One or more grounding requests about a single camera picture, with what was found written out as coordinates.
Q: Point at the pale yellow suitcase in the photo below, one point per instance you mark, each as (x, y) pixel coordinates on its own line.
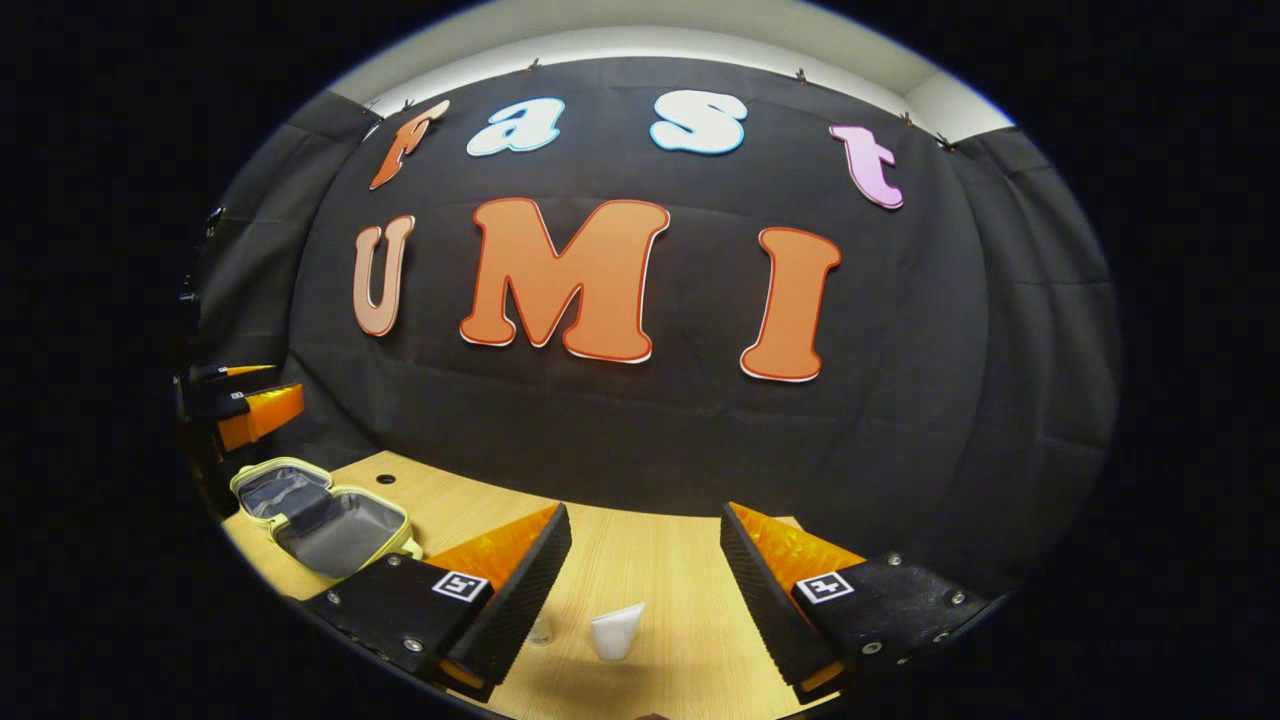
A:
(340, 530)

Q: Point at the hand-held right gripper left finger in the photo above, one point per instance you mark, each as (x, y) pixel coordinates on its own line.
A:
(520, 600)

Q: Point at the white squeeze tube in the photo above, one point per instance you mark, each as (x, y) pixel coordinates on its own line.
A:
(617, 633)

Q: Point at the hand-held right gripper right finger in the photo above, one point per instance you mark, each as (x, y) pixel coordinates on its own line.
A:
(765, 600)

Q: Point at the black backdrop cloth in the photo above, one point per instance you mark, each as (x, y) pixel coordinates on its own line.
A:
(700, 430)

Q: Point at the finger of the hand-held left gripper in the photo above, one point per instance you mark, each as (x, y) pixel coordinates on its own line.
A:
(212, 375)
(228, 408)

